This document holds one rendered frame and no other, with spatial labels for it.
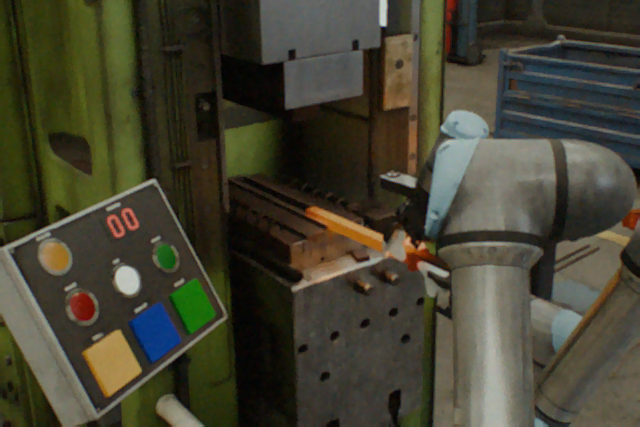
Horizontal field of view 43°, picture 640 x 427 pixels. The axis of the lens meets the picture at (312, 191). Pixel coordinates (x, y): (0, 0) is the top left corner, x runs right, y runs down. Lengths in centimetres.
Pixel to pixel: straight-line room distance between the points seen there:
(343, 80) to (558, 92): 387
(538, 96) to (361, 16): 392
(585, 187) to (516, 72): 470
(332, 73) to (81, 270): 67
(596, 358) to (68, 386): 75
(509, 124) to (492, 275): 483
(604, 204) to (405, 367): 112
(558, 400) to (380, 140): 91
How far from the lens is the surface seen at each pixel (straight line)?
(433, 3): 202
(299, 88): 160
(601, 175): 93
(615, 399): 309
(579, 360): 121
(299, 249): 170
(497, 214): 89
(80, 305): 125
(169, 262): 139
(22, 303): 123
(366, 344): 184
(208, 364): 186
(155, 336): 132
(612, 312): 117
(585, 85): 534
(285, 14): 156
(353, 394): 188
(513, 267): 90
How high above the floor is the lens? 164
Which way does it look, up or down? 19 degrees down
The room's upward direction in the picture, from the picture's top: 1 degrees counter-clockwise
